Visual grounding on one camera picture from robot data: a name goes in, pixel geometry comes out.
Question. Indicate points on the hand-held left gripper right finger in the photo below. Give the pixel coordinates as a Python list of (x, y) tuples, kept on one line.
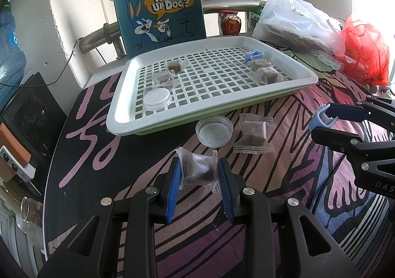
[(226, 197)]

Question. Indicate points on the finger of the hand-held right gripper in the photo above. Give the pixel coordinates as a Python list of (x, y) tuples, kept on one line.
[(333, 137), (348, 112)]

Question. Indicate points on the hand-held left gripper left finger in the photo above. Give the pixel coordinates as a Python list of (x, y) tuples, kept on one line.
[(172, 191)]

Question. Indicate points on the blue plastic clip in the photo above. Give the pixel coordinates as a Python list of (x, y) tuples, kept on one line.
[(251, 55), (317, 119)]

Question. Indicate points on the white grid tray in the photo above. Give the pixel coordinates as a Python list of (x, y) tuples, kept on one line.
[(123, 111)]

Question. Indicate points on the clear plastic packet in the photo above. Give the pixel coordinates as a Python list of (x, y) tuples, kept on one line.
[(330, 61)]

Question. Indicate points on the green base tray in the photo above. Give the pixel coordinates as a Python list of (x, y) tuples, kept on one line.
[(148, 132)]

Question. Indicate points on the clear round lid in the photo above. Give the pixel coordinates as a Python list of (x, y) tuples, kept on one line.
[(214, 132)]

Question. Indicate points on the red plastic bag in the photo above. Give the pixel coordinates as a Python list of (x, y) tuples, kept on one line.
[(367, 46)]

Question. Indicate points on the white round lid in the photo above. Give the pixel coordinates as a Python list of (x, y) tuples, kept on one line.
[(157, 97)]

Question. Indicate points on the white plastic bag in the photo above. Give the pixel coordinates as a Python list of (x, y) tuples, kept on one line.
[(293, 18)]

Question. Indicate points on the green white carton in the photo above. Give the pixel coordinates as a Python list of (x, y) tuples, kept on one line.
[(254, 18)]

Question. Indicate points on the clear glass jar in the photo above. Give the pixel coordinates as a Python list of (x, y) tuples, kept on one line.
[(31, 210)]

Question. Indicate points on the red sauce jar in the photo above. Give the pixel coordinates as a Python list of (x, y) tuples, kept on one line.
[(230, 23)]

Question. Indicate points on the black water dispenser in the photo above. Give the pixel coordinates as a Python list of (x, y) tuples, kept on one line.
[(34, 117)]

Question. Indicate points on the orange white device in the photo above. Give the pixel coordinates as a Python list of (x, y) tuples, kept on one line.
[(14, 151)]

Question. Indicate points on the blue water jug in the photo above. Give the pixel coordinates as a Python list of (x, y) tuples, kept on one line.
[(9, 58)]

